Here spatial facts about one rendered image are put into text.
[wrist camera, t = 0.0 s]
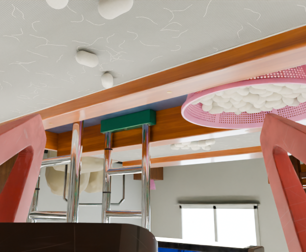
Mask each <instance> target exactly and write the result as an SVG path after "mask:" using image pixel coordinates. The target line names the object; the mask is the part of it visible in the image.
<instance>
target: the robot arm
mask: <svg viewBox="0 0 306 252"><path fill-rule="evenodd" d="M259 140H260V145H261V150H262V154H263V159H264V163H265V168H266V172H267V176H268V180H269V183H270V187H271V191H272V194H273V198H274V201H275V205H276V208H277V212H278V215H279V219H280V223H281V226H282V230H283V233H284V237H285V240H286V244H287V247H288V251H289V252H306V193H305V191H304V189H303V186H302V184H301V182H300V180H299V178H298V176H297V173H296V171H295V169H294V167H293V165H292V162H291V160H290V158H289V155H288V153H289V154H291V155H292V156H294V157H295V158H297V159H298V160H300V161H301V162H303V163H304V164H305V165H306V125H303V124H301V123H298V122H295V121H293V120H290V119H287V118H285V117H282V116H280V115H277V114H274V113H267V114H266V115H265V118H264V122H263V125H262V129H261V133H260V138H259ZM46 141H47V138H46V133H45V129H44V125H43V122H42V118H41V115H40V114H39V113H33V114H30V115H28V116H25V117H22V118H20V119H17V120H15V121H12V122H9V123H7V124H4V125H2V126H0V165H1V164H3V163H4V162H6V161H7V160H9V159H10V158H11V157H13V156H14V155H16V154H17V153H18V156H17V159H16V161H15V163H14V165H13V167H12V170H11V172H10V174H9V176H8V178H7V181H6V183H5V185H4V187H3V189H2V191H1V193H0V252H158V242H157V239H156V237H155V236H154V235H153V234H152V233H151V232H150V231H149V230H147V229H146V228H144V227H141V226H139V225H135V224H130V223H99V222H26V220H27V216H28V213H29V209H30V205H31V202H32V198H33V195H34V191H35V188H36V184H37V181H38V177H39V173H40V169H41V164H42V160H43V155H44V150H45V146H46Z"/></svg>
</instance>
